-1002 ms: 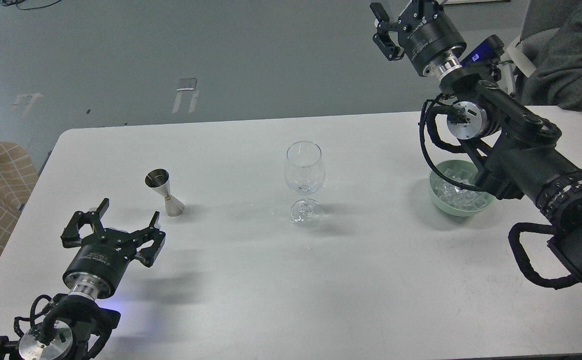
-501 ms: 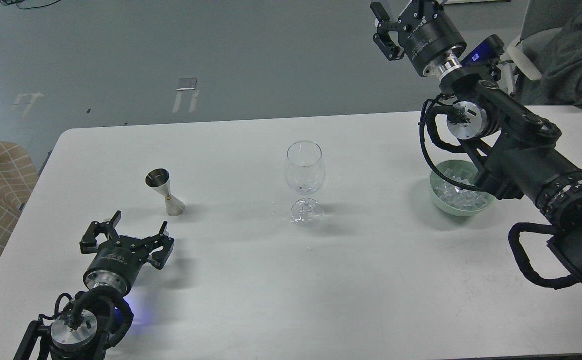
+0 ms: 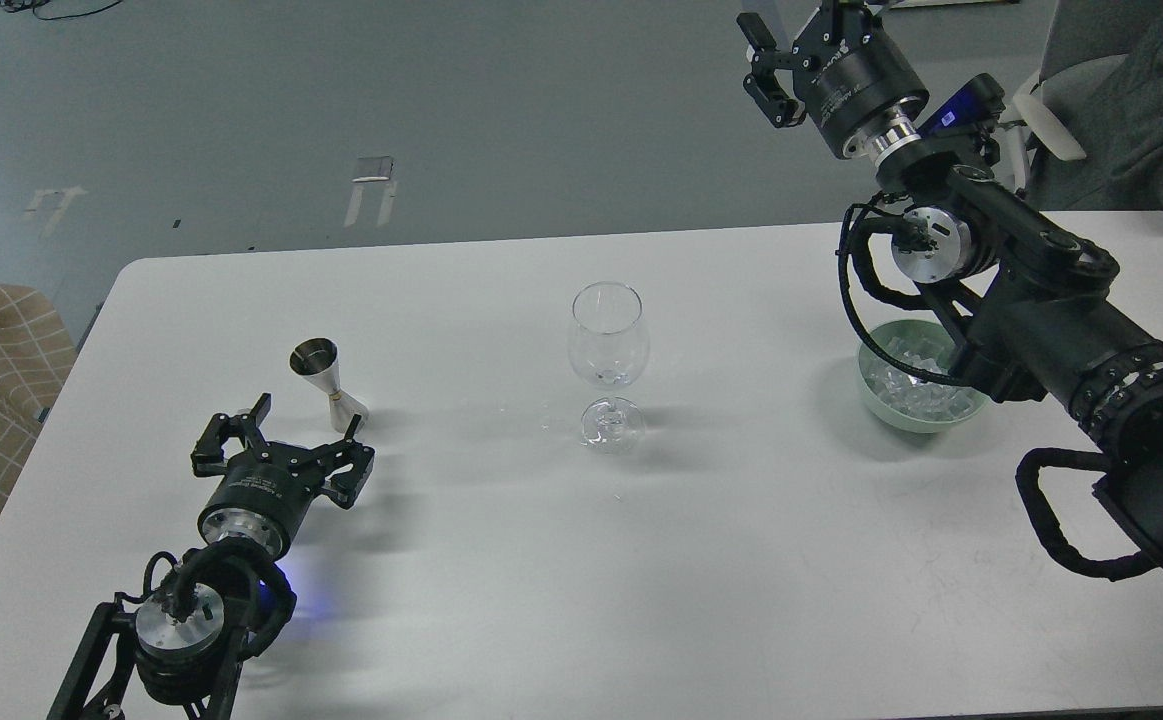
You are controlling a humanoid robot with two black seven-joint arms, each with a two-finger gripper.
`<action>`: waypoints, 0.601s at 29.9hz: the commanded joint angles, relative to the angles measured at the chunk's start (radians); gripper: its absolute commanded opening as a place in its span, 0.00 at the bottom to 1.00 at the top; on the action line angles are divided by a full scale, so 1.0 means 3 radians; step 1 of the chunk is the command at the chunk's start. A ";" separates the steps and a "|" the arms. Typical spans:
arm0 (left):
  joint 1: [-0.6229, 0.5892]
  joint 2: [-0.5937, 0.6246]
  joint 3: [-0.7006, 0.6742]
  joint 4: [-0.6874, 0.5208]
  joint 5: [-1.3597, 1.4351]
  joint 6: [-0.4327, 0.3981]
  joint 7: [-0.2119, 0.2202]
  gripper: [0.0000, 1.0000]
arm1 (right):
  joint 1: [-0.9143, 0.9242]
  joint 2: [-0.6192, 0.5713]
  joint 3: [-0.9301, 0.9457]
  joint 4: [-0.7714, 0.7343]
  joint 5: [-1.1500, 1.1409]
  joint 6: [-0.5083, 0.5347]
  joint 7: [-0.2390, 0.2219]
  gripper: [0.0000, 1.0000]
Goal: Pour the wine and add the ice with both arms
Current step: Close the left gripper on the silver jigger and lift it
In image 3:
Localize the steel cocktail jigger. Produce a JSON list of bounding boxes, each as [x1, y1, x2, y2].
[[288, 338, 369, 432]]

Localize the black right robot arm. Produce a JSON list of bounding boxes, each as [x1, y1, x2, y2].
[[736, 1, 1163, 582]]

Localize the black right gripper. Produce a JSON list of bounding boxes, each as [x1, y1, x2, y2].
[[737, 1, 929, 161]]

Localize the white office chair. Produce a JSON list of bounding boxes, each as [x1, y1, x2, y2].
[[1000, 1, 1163, 193]]

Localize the clear wine glass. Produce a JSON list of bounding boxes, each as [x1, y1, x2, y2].
[[568, 281, 650, 454]]

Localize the black floor cable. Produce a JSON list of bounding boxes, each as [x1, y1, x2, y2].
[[0, 0, 122, 41]]

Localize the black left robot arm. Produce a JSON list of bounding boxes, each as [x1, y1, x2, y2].
[[49, 393, 374, 719]]

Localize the person in grey sweater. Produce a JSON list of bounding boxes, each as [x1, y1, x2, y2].
[[1026, 9, 1163, 211]]

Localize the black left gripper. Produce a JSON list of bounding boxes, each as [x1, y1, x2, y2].
[[191, 393, 376, 559]]

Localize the green bowl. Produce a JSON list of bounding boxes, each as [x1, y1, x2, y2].
[[856, 319, 989, 434]]

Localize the clear ice cubes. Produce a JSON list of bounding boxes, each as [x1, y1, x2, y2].
[[859, 333, 985, 423]]

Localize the silver floor plate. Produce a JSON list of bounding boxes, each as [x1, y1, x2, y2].
[[351, 155, 394, 184]]

